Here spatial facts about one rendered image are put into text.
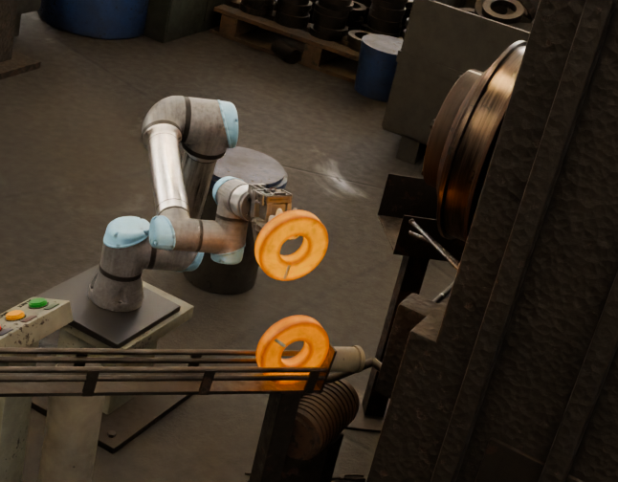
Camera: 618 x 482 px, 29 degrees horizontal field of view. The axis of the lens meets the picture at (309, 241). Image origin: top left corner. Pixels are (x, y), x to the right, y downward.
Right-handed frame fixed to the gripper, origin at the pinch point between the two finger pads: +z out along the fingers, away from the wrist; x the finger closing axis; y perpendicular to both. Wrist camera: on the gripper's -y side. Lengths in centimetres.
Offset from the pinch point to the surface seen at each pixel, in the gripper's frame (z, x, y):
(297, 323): 7.0, -1.2, -16.5
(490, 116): 15.5, 35.0, 28.1
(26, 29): -381, 44, 5
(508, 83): 14, 40, 35
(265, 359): 5.1, -6.9, -24.4
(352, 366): 5.0, 14.2, -28.2
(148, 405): -84, 3, -71
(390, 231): -63, 64, -18
